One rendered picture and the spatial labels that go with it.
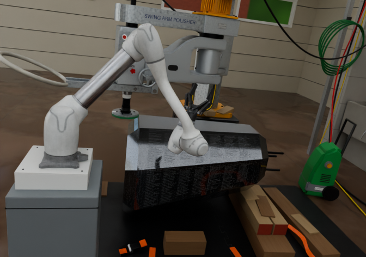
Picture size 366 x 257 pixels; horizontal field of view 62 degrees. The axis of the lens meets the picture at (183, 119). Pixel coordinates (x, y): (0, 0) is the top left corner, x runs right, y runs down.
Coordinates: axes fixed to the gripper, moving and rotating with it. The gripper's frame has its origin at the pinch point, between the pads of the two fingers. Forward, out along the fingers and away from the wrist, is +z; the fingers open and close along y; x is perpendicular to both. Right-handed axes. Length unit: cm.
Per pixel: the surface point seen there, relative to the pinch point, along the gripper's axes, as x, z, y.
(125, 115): 15, -36, 75
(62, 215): -47, -88, 3
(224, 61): 99, 53, 79
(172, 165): 39, -54, 29
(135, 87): 12, -13, 74
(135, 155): 20, -59, 49
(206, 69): 49, 26, 50
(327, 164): 207, 7, -17
